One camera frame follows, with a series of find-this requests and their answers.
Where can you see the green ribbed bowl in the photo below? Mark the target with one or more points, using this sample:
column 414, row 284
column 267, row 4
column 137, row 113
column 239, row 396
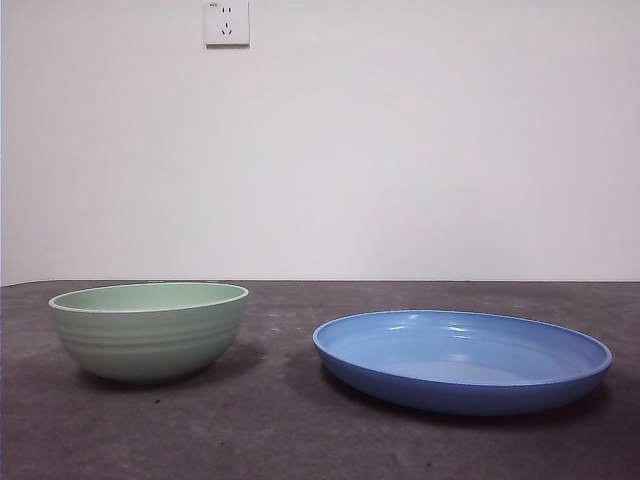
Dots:
column 145, row 345

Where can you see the white wall socket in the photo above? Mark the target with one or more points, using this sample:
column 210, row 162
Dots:
column 227, row 25

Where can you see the blue round plate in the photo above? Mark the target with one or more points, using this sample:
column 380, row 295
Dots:
column 450, row 395

